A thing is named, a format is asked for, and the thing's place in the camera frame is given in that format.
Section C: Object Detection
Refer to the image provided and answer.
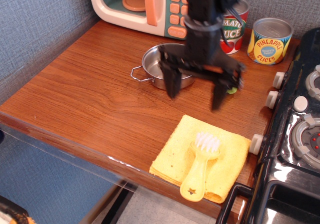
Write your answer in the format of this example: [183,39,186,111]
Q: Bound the black toy stove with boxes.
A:
[216,28,320,224]

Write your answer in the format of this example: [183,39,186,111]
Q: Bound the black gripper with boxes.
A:
[158,25,245,111]

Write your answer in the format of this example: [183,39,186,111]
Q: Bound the orange object bottom corner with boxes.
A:
[0,211,35,224]

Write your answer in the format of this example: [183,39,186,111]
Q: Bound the white stove knob back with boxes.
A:
[272,72,286,89]

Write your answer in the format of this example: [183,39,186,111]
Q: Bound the yellow dish brush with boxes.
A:
[180,132,221,202]

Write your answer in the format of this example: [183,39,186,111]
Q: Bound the toy microwave oven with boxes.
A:
[91,0,188,40]

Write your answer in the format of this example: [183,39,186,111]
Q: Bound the tomato sauce can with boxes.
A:
[220,0,249,54]

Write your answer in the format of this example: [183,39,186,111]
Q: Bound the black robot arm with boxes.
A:
[158,0,245,110]

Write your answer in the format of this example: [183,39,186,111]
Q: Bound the small metal pot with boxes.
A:
[130,43,184,90]

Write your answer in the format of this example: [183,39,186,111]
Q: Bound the white stove knob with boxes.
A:
[272,72,286,89]
[249,134,264,155]
[265,91,279,109]

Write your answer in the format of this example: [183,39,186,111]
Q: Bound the white stove knob middle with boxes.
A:
[265,91,279,109]

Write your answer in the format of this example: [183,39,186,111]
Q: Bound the white stove knob front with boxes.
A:
[249,134,264,155]

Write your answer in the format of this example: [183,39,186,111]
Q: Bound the green toy broccoli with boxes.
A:
[213,86,238,95]

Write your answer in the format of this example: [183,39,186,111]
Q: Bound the pineapple slices can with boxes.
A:
[247,17,294,65]

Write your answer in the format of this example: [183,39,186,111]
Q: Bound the yellow folded cloth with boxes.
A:
[149,115,251,204]

